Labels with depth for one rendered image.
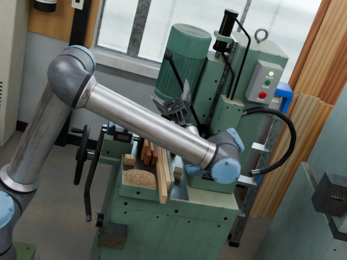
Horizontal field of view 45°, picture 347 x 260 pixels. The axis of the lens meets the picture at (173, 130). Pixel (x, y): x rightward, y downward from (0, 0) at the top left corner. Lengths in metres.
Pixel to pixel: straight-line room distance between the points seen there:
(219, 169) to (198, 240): 0.85
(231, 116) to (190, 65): 0.27
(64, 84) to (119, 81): 2.05
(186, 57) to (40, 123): 0.64
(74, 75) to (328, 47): 2.20
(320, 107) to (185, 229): 1.53
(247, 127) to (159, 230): 0.63
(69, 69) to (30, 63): 2.16
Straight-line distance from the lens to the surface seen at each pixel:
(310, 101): 3.11
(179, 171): 2.05
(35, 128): 1.52
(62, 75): 1.28
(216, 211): 2.00
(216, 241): 2.13
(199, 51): 1.75
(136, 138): 1.97
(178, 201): 1.93
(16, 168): 1.64
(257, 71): 1.75
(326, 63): 3.18
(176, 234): 2.06
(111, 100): 1.27
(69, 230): 2.83
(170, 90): 1.80
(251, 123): 1.90
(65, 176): 3.25
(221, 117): 1.76
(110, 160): 1.94
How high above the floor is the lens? 1.93
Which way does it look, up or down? 27 degrees down
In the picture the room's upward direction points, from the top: 17 degrees clockwise
